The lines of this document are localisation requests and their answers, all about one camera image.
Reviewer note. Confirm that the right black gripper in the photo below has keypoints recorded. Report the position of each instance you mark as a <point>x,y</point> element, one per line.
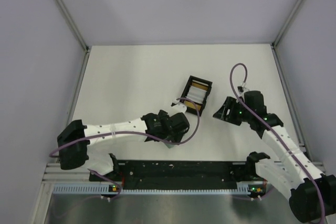
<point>230,103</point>

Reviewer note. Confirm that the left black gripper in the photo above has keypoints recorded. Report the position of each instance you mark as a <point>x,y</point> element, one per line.
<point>176,137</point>

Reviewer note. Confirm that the black card box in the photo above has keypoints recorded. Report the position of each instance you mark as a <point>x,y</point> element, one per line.
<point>193,107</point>

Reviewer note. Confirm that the green card holder wallet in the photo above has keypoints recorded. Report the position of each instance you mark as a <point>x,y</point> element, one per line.
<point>169,144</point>

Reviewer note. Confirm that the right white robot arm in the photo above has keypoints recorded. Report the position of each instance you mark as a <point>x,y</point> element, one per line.
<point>309,191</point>

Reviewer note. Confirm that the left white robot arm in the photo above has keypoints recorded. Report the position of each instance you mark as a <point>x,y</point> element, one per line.
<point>90,146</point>

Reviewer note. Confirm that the stack of white cards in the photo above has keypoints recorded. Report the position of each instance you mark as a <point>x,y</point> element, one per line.
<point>195,94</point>

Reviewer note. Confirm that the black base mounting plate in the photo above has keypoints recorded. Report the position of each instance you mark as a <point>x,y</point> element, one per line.
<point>185,175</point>

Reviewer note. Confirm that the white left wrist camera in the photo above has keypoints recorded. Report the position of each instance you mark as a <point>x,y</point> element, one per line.
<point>178,107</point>

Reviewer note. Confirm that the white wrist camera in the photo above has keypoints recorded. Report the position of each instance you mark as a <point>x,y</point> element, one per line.
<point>242,88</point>
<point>178,107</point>

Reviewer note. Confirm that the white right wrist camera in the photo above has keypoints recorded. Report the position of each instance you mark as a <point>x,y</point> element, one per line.
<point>242,88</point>

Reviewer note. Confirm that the grey slotted cable duct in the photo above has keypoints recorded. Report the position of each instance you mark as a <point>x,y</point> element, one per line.
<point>105,189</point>

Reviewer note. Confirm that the aluminium front frame rail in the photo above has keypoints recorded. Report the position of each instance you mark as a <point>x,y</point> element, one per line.
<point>54,174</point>

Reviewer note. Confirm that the right aluminium corner post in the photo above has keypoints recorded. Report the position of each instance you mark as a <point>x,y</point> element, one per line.
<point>287,24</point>

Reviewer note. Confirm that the aluminium corner post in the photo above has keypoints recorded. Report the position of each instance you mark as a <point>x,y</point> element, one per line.
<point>71,24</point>
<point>287,24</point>

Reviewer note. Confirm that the left aluminium corner post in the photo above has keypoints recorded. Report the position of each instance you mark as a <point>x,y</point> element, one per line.
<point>71,24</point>

